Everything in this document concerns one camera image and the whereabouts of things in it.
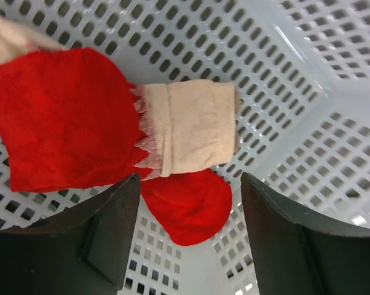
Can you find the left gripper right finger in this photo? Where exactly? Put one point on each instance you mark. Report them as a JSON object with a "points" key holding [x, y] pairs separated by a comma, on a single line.
{"points": [[296, 250]]}

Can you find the red sock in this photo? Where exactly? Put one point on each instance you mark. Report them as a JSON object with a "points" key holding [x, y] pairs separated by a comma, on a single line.
{"points": [[67, 116]]}

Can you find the white perforated plastic basket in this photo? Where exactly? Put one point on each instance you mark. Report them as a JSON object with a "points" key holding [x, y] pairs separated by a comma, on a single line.
{"points": [[303, 71]]}

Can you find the pink patterned sock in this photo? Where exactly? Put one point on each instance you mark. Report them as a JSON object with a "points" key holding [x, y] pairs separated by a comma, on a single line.
{"points": [[189, 127]]}

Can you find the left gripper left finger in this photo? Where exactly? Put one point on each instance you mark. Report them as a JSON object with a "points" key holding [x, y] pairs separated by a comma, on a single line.
{"points": [[82, 250]]}

